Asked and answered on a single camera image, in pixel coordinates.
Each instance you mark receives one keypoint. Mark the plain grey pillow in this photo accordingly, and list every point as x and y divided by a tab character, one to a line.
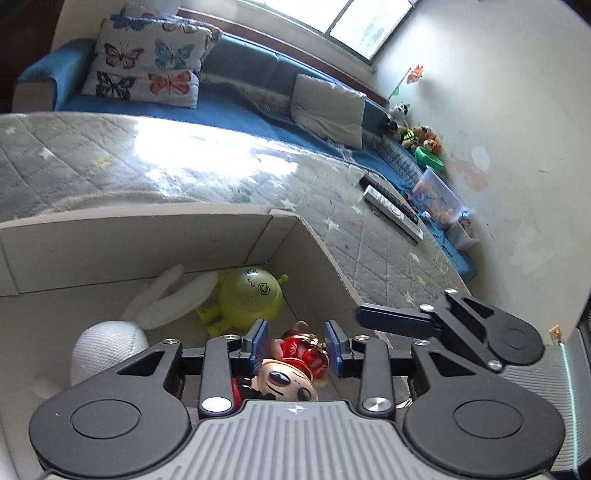
330	108

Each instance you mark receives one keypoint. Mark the green alien toy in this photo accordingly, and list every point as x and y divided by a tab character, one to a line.
251	295

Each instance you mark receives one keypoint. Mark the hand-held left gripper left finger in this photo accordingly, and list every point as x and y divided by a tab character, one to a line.
258	344

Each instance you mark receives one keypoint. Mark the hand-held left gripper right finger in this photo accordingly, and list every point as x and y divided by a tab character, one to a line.
333	346

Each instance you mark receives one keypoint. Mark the green plastic bowl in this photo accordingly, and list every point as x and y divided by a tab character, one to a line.
429	159

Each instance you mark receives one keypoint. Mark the colourful pinwheel on stick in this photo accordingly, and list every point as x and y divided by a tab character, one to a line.
415	74

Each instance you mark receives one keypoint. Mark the grey cardboard box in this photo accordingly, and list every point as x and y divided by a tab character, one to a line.
92	249

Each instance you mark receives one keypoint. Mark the white plush rabbit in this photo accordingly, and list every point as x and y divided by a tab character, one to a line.
108	346

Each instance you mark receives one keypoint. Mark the clear plastic toy container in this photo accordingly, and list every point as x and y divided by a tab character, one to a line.
436	196

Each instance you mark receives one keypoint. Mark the orange fox plush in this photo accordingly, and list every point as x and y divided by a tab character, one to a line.
432	144

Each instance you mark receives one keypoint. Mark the window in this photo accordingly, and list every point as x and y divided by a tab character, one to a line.
364	27

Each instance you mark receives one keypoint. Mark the brown-haired doll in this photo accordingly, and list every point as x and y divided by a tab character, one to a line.
291	381

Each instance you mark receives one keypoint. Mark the large butterfly print pillow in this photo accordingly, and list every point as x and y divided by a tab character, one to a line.
152	41

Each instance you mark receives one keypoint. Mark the white remote control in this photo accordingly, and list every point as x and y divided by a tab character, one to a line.
392	214

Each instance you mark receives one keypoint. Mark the black and white plush toy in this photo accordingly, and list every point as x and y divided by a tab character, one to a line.
398	115

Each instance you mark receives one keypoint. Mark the blue sofa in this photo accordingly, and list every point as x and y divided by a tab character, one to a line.
244	60

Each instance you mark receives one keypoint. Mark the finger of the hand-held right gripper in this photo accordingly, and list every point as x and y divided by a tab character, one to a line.
392	318

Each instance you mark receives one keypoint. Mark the small clear plastic box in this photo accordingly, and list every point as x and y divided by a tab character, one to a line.
461	233

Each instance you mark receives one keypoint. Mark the brown plush in green vest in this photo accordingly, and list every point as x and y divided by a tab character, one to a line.
412	136

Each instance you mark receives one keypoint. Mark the black remote control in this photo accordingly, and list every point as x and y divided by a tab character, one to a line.
388	191

